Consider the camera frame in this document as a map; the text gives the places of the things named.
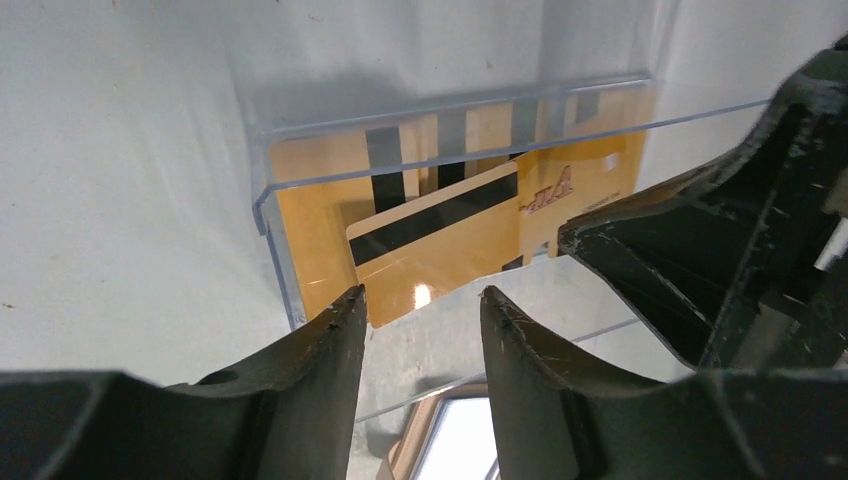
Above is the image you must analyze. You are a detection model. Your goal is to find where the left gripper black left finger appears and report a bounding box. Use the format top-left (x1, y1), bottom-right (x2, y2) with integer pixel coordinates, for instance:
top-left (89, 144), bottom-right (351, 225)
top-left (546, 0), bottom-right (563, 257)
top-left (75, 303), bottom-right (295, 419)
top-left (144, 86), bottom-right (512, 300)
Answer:
top-left (1, 285), bottom-right (367, 479)

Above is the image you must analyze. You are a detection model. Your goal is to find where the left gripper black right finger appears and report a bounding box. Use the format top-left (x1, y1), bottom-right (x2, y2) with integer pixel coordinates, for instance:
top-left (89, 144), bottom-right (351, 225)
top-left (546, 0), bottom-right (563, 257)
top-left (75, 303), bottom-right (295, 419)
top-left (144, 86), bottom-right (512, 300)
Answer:
top-left (480, 286), bottom-right (847, 479)

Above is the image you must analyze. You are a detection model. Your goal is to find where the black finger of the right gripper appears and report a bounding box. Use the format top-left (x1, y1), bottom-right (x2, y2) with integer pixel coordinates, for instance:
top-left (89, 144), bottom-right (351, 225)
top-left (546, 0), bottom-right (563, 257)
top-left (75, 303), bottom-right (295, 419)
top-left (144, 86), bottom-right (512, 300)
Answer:
top-left (558, 40), bottom-right (847, 368)

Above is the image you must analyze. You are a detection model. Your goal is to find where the clear plastic card box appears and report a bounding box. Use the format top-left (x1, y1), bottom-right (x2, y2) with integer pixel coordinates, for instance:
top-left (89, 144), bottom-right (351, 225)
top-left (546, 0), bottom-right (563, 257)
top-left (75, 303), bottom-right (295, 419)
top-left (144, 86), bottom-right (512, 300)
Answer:
top-left (248, 76), bottom-right (767, 422)

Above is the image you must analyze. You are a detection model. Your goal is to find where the orange credit cards stack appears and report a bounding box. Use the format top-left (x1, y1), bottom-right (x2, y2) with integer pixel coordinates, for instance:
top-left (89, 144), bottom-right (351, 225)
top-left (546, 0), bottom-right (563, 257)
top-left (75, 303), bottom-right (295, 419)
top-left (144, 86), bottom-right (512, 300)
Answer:
top-left (263, 88), bottom-right (655, 328)

